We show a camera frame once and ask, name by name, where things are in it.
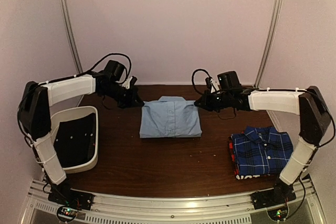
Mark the right aluminium frame post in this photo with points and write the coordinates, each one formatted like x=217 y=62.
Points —
x=276 y=10

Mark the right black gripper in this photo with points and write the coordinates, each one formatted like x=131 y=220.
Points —
x=206 y=103

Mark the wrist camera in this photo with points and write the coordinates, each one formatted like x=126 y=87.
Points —
x=130 y=82
x=212 y=85

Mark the light blue long sleeve shirt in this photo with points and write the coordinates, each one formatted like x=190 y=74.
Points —
x=170 y=117

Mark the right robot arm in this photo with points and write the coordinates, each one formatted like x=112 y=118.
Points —
x=306 y=108

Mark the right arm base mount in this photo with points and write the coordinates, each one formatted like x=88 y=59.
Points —
x=275 y=200

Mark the red black shirt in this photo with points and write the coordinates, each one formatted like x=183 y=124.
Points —
x=235 y=168

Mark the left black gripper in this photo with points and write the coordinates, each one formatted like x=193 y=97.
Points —
x=130 y=102

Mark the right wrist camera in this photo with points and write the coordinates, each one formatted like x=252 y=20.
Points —
x=212 y=85

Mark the left aluminium frame post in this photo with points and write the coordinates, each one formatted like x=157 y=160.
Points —
x=70 y=35

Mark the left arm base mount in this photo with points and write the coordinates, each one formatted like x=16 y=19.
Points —
x=71 y=202

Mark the white plastic bin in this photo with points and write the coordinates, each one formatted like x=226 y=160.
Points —
x=72 y=114

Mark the aluminium frame post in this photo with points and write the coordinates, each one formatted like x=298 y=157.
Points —
x=276 y=10
x=70 y=35

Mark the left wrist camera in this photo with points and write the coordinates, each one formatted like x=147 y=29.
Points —
x=130 y=82

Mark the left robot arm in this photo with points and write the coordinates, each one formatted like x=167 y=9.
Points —
x=33 y=113

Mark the aluminium front rail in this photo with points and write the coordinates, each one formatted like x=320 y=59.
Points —
x=234 y=208

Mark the blue plaid shirt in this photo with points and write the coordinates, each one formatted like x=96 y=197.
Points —
x=261 y=150

